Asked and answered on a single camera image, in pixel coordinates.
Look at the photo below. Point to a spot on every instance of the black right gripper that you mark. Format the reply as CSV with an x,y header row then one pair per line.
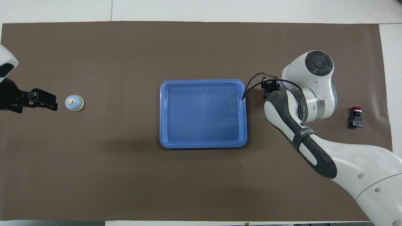
x,y
269,84

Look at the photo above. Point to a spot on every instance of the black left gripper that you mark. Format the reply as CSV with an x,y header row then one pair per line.
x,y
9,97

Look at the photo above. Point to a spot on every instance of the light blue service bell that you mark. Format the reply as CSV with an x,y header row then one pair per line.
x,y
73,105

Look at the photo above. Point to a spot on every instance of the red push button switch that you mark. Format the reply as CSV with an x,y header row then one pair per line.
x,y
355,121

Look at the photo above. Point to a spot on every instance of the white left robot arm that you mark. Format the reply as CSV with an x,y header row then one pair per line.
x,y
6,59

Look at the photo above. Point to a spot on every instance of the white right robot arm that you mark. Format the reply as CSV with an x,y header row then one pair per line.
x,y
314,81

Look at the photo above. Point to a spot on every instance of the blue plastic tray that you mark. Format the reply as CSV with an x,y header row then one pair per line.
x,y
204,116

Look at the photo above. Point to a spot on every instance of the brown table mat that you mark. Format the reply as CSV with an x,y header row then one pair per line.
x,y
125,172

